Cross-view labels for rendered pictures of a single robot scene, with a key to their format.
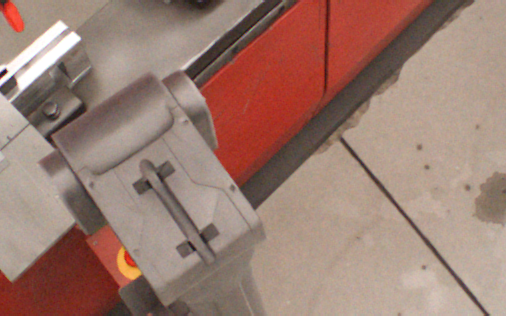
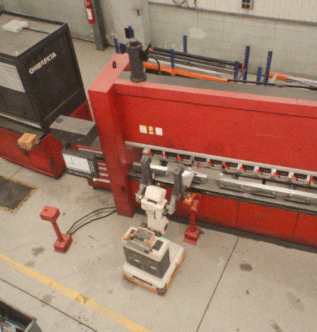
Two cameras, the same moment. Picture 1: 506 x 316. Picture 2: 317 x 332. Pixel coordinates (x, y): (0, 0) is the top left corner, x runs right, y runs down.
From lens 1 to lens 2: 3.90 m
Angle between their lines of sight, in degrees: 39
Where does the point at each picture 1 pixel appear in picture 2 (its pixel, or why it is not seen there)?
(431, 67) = (264, 246)
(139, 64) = (209, 186)
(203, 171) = (179, 170)
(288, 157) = (229, 230)
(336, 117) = (240, 233)
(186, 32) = (216, 188)
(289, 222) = (218, 237)
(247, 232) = (177, 174)
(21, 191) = (185, 181)
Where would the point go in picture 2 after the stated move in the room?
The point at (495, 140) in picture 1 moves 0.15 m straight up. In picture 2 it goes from (257, 262) to (258, 256)
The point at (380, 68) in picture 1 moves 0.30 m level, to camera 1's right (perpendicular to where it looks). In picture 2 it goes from (255, 236) to (271, 251)
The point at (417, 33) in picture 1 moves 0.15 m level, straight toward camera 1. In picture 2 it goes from (268, 239) to (257, 241)
